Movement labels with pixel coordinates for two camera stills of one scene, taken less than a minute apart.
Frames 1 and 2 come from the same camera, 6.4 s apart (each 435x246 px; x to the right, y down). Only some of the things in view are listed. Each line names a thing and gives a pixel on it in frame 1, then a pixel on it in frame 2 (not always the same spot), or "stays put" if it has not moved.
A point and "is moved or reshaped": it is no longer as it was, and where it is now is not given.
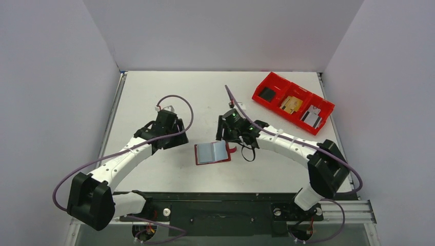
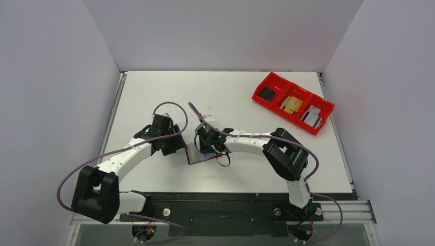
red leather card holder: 217,151 is moved or reshaped
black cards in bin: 267,94 stays put
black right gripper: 223,129 -> 204,145
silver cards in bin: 311,117 stays put
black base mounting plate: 228,214 stays put
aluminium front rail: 356,212 stays put
